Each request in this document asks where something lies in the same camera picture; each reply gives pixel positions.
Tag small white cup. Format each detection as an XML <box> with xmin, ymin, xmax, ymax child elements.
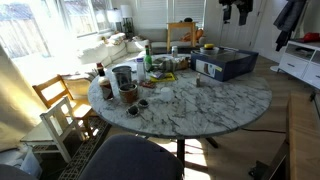
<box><xmin>160</xmin><ymin>86</ymin><xmax>174</xmax><ymax>102</ymax></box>

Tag white bottle with blue cap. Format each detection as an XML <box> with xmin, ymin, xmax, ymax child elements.
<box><xmin>135</xmin><ymin>57</ymin><xmax>147</xmax><ymax>84</ymax></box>

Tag green glass bottle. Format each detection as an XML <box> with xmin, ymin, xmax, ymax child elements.
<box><xmin>143</xmin><ymin>45</ymin><xmax>154</xmax><ymax>73</ymax></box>

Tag grey metal cup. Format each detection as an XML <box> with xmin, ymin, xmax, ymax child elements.
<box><xmin>111</xmin><ymin>65</ymin><xmax>133</xmax><ymax>88</ymax></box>

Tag brown sauce bottle dark cap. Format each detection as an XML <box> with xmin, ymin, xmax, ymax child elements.
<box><xmin>95</xmin><ymin>62</ymin><xmax>115</xmax><ymax>101</ymax></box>

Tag blue cardboard box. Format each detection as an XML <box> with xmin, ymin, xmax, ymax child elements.
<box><xmin>190</xmin><ymin>47</ymin><xmax>260</xmax><ymax>83</ymax></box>

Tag white drawer cabinet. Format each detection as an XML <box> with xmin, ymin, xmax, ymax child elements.
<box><xmin>277</xmin><ymin>39</ymin><xmax>320</xmax><ymax>90</ymax></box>

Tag yellow flat packet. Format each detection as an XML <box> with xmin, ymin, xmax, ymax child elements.
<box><xmin>149</xmin><ymin>72</ymin><xmax>176</xmax><ymax>83</ymax></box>

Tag red ketchup packet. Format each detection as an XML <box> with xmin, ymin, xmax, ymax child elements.
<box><xmin>139</xmin><ymin>80</ymin><xmax>157</xmax><ymax>89</ymax></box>

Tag striped grey white towel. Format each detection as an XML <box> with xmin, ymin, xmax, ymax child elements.
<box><xmin>152</xmin><ymin>55</ymin><xmax>174</xmax><ymax>72</ymax></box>

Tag brown ceramic pot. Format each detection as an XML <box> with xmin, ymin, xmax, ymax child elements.
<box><xmin>118</xmin><ymin>82</ymin><xmax>139</xmax><ymax>104</ymax></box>

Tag black sunglasses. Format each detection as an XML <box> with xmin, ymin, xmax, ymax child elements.
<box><xmin>125</xmin><ymin>98</ymin><xmax>150</xmax><ymax>118</ymax></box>

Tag orange snack bag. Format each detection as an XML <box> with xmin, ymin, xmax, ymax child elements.
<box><xmin>171</xmin><ymin>56</ymin><xmax>191</xmax><ymax>72</ymax></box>

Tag white sofa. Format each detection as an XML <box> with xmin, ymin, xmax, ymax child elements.
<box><xmin>77</xmin><ymin>28</ymin><xmax>206</xmax><ymax>66</ymax></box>

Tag orange cushion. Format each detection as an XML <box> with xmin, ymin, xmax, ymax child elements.
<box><xmin>181</xmin><ymin>28</ymin><xmax>205</xmax><ymax>43</ymax></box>

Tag wooden side table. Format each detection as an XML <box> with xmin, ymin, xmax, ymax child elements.
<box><xmin>166</xmin><ymin>21</ymin><xmax>198</xmax><ymax>53</ymax></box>

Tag white shade lamp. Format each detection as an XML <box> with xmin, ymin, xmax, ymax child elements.
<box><xmin>106</xmin><ymin>8</ymin><xmax>124</xmax><ymax>33</ymax></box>
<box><xmin>119</xmin><ymin>4</ymin><xmax>135</xmax><ymax>38</ymax></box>

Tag patterned floor rug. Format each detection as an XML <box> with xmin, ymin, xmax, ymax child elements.
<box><xmin>58</xmin><ymin>116</ymin><xmax>113</xmax><ymax>180</ymax></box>

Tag natural wooden chair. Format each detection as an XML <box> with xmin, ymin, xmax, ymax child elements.
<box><xmin>32</xmin><ymin>74</ymin><xmax>98</xmax><ymax>138</ymax></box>

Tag white wooden chair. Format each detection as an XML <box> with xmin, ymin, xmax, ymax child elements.
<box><xmin>19</xmin><ymin>96</ymin><xmax>86</xmax><ymax>164</ymax></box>

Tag dark hanging clothes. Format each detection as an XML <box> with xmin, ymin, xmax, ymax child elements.
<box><xmin>218</xmin><ymin>0</ymin><xmax>254</xmax><ymax>27</ymax></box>

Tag dark hanging jacket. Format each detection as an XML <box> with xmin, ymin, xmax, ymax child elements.
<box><xmin>273</xmin><ymin>0</ymin><xmax>308</xmax><ymax>52</ymax></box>

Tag beige curtain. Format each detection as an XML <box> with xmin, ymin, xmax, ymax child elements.
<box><xmin>0</xmin><ymin>43</ymin><xmax>48</xmax><ymax>153</ymax></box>

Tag white plastic bag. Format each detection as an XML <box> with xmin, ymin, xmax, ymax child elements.
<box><xmin>13</xmin><ymin>149</ymin><xmax>44</xmax><ymax>178</ymax></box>

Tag wooden bench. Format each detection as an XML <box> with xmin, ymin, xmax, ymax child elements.
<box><xmin>266</xmin><ymin>93</ymin><xmax>320</xmax><ymax>180</ymax></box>

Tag red item on cabinet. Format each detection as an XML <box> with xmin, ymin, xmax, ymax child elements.
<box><xmin>298</xmin><ymin>32</ymin><xmax>320</xmax><ymax>44</ymax></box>

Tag black table pedestal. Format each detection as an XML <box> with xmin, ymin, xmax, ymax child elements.
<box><xmin>156</xmin><ymin>136</ymin><xmax>220</xmax><ymax>168</ymax></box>

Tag black floor cable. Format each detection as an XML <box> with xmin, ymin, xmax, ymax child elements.
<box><xmin>240</xmin><ymin>127</ymin><xmax>287</xmax><ymax>135</ymax></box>

